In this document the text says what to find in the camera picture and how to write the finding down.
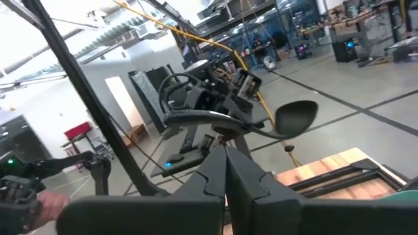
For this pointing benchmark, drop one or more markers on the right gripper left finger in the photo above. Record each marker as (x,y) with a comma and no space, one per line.
(209,182)

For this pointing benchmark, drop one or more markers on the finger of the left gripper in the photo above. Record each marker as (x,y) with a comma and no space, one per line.
(228,134)
(251,114)

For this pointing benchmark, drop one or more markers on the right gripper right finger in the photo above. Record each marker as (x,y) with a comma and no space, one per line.
(248,182)

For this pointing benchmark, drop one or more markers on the black ladle with white label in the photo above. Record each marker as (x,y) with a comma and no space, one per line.
(297,117)

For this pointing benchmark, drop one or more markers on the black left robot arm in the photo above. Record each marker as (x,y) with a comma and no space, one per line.
(192,140)

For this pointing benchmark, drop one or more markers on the black perforated computer case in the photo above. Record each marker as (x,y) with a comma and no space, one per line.
(150,94)

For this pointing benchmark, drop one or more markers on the cardboard box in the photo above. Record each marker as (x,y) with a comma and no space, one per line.
(135,135)

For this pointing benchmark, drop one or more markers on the black computer tower blue light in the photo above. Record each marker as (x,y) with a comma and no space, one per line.
(344,50)

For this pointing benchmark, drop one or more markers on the red utility cart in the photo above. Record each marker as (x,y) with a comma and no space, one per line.
(78,130)

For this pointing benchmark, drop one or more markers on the teal plastic bin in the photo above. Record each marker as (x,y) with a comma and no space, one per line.
(405,196)

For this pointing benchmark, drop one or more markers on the person's hand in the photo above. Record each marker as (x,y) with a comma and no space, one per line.
(52,209)

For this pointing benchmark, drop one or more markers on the black cabinet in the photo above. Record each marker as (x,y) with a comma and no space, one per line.
(23,140)

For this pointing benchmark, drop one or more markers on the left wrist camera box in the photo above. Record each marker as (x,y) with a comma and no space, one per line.
(248,83)

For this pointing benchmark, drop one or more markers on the black left frame strut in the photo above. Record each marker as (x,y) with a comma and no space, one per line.
(326,181)

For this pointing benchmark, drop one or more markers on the black overhead frame post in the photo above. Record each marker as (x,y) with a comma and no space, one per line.
(81,85)

